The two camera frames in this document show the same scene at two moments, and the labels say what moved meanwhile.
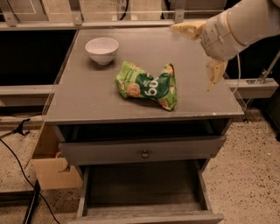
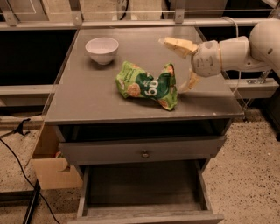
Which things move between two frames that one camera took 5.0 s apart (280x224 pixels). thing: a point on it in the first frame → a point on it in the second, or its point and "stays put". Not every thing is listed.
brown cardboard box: x=51 y=170 stays put
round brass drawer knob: x=145 y=155 stays put
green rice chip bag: x=131 y=81 stays put
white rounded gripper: x=219 y=37 → x=206 y=59
